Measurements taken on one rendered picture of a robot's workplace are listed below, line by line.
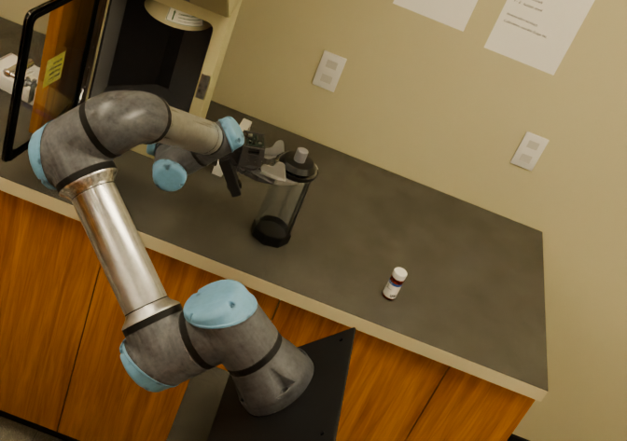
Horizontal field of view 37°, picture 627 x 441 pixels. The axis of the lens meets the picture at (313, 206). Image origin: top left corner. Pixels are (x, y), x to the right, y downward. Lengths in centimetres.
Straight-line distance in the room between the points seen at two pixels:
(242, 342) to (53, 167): 47
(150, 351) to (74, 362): 98
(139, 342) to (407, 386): 92
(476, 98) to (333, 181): 47
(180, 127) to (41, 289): 83
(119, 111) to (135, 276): 30
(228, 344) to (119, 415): 113
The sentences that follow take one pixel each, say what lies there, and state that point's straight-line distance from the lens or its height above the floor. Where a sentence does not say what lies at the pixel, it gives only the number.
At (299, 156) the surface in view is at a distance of 221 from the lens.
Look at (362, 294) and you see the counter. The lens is 231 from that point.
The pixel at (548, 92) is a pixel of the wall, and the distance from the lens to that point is 271.
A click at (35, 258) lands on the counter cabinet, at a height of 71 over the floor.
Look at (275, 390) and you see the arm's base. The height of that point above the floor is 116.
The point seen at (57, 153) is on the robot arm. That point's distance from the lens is 173.
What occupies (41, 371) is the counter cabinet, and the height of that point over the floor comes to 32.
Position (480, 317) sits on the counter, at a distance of 243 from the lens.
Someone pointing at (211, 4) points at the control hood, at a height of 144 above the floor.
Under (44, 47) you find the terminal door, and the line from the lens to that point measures 218.
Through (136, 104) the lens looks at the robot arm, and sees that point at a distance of 172.
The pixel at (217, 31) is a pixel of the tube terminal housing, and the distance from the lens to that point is 227.
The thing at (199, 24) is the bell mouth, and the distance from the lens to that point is 234.
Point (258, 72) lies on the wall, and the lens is 277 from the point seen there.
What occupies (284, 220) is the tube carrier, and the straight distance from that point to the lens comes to 228.
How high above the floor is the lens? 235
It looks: 34 degrees down
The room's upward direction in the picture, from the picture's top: 23 degrees clockwise
